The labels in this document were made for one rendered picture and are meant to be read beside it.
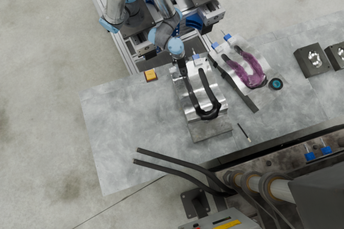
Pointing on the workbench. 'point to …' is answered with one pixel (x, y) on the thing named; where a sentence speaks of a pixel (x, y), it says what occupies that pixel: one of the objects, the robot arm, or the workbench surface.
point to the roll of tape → (276, 84)
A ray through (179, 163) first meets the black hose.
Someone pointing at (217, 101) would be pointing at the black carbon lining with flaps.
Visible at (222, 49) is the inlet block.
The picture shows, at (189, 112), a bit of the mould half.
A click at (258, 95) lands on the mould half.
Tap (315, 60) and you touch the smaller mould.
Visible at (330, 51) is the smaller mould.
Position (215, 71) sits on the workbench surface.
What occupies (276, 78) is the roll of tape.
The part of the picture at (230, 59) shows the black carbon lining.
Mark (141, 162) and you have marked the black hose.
